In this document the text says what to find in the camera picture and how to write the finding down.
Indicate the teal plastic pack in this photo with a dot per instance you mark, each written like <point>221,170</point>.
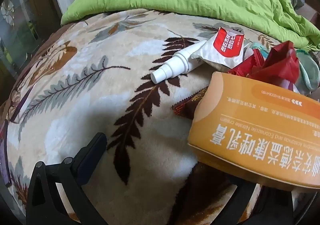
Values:
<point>310,72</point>

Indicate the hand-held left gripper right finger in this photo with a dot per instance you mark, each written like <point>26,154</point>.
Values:
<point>246,198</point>

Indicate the white spray bottle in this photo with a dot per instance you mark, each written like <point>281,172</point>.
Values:
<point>172,67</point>

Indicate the orange cardboard medicine box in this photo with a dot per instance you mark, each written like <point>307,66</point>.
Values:
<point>250,127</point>

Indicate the red plastic bag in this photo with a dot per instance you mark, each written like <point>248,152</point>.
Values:
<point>275,64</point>

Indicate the dark brown snack wrapper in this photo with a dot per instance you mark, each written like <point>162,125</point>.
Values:
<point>187,107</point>

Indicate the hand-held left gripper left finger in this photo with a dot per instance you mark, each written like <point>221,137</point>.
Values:
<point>86,165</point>

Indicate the glass panel door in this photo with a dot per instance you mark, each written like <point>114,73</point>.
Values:
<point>20,22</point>

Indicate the leaf print blanket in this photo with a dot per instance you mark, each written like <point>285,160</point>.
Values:
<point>87,115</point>

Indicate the purple eyeglasses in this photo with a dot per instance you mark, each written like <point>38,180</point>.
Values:
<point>15,120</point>

